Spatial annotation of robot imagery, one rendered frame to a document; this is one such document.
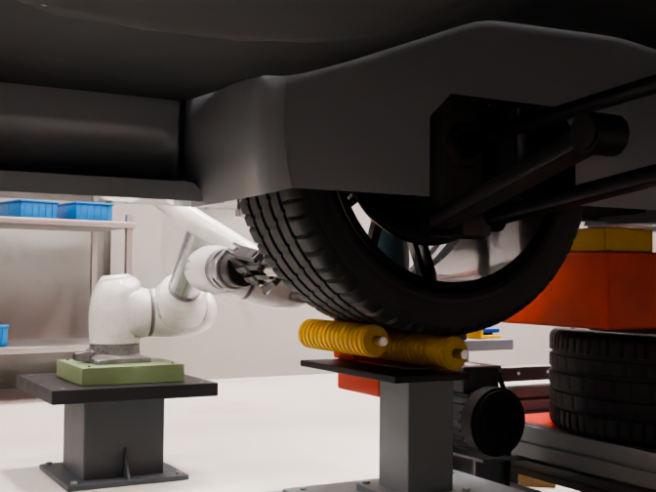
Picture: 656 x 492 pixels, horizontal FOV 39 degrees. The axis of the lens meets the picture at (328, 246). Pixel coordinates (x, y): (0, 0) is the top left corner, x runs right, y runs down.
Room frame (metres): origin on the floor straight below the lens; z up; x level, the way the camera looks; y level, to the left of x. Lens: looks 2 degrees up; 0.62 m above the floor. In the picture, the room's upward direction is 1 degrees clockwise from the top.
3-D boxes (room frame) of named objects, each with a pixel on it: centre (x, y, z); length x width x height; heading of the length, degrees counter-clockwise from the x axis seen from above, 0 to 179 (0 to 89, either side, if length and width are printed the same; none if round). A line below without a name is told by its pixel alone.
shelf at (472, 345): (2.68, -0.31, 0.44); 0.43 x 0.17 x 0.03; 119
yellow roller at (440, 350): (1.74, -0.16, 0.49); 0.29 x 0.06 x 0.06; 29
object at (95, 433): (2.96, 0.67, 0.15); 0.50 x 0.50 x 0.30; 29
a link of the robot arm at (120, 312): (2.96, 0.66, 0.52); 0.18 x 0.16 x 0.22; 113
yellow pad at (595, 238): (2.01, -0.60, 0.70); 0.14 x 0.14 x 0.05; 29
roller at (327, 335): (1.74, -0.03, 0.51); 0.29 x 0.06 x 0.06; 29
